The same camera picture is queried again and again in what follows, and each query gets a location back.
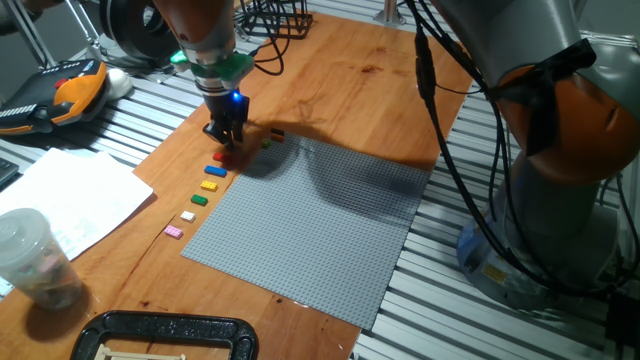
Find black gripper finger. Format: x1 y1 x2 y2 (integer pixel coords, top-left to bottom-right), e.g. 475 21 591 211
229 103 250 144
201 119 235 149

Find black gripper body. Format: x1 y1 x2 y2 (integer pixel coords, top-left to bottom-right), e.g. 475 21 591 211
201 85 250 124

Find gray Lego baseplate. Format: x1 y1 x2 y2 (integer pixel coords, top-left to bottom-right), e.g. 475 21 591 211
180 132 433 331

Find glossy wooden board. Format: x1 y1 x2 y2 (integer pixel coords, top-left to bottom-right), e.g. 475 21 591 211
0 12 474 360

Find white paper sheets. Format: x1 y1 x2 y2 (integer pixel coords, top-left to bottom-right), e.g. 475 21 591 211
0 147 155 262

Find orange black teach pendant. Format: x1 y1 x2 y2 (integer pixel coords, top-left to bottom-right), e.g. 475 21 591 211
0 58 110 137

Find gray metal strut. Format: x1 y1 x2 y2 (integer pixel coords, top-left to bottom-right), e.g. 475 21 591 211
4 0 57 69
63 0 101 46

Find black metal C-clamp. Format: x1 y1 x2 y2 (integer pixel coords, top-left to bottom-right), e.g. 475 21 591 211
69 309 260 360

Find black keyboard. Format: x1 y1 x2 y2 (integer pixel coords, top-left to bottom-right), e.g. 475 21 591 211
0 157 20 192

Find clear plastic cup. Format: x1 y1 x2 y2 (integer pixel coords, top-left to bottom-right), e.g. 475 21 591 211
0 207 85 311

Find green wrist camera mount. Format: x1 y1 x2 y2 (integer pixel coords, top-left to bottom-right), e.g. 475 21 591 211
169 48 256 85

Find metal frame post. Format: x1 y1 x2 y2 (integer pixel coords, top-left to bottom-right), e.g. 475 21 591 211
373 0 407 27

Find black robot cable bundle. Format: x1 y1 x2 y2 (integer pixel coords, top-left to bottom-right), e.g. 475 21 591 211
247 0 640 301

